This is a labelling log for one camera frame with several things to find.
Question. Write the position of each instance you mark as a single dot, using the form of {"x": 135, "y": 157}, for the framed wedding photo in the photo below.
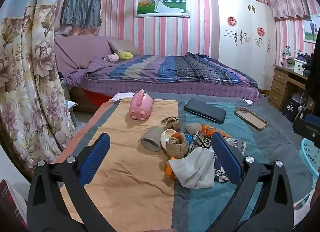
{"x": 162, "y": 3}

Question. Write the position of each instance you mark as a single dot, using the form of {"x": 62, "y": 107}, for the blue plastic wrapper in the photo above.
{"x": 192, "y": 139}

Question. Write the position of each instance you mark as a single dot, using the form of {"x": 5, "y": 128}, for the black flat case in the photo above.
{"x": 205, "y": 110}

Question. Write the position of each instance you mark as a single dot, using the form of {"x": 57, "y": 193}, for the striped purple and blue quilt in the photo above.
{"x": 175, "y": 69}

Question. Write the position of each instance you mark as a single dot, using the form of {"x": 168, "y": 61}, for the grey paper cup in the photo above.
{"x": 151, "y": 139}

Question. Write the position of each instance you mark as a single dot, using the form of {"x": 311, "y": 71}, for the turquoise plastic basket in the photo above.
{"x": 311, "y": 155}

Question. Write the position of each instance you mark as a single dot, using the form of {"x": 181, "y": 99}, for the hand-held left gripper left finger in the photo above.
{"x": 97, "y": 154}

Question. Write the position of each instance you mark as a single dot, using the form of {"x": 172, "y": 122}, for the pink plush toy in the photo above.
{"x": 111, "y": 57}

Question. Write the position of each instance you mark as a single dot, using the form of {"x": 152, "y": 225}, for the tan phone case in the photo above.
{"x": 251, "y": 118}

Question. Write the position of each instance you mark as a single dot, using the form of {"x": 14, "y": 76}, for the brown paper bag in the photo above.
{"x": 177, "y": 149}

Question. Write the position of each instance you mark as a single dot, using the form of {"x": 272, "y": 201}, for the orange snack packet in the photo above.
{"x": 212, "y": 130}

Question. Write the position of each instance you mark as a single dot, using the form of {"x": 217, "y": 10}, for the yellow plush toy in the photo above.
{"x": 125, "y": 55}

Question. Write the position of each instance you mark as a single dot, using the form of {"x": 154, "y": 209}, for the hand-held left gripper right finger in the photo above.
{"x": 225, "y": 157}

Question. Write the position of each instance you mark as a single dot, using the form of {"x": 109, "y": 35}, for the red round wardrobe sticker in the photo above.
{"x": 260, "y": 31}
{"x": 232, "y": 20}

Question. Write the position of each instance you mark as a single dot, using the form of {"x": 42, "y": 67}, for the pink piggy bank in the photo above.
{"x": 141, "y": 105}

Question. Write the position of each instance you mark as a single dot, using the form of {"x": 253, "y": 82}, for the desk lamp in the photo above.
{"x": 286, "y": 53}

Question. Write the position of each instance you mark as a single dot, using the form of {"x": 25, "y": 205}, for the purple bed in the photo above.
{"x": 75, "y": 54}

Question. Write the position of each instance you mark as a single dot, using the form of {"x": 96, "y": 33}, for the small framed couple photo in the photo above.
{"x": 311, "y": 29}

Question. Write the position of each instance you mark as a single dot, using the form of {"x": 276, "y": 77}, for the white cloth bag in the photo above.
{"x": 193, "y": 169}

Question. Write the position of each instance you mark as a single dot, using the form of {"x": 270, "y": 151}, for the small crumpled brown paper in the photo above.
{"x": 172, "y": 122}

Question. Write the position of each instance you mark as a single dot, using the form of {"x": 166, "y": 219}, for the tan pillow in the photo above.
{"x": 123, "y": 45}

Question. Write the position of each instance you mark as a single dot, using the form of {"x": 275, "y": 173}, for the pink curtain valance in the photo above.
{"x": 292, "y": 1}

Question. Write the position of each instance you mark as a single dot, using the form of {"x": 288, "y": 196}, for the white plastic cup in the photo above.
{"x": 166, "y": 139}

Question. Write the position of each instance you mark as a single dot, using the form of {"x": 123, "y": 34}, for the black box with white label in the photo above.
{"x": 290, "y": 109}

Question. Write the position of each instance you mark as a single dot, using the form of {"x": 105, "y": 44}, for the white wardrobe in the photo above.
{"x": 240, "y": 59}

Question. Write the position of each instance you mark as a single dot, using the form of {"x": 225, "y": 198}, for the orange peel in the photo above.
{"x": 169, "y": 168}

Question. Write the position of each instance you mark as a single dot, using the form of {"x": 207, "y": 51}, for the floral curtain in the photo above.
{"x": 27, "y": 84}

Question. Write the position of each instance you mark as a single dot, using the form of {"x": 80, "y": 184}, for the black and white printed wrapper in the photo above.
{"x": 237, "y": 145}

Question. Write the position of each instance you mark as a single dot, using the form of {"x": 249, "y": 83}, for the striped orange and teal blanket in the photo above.
{"x": 125, "y": 184}

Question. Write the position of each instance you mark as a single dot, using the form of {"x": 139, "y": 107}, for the wooden desk with drawers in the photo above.
{"x": 278, "y": 84}

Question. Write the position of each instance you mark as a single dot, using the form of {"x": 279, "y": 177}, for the red plaid cloth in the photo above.
{"x": 10, "y": 207}

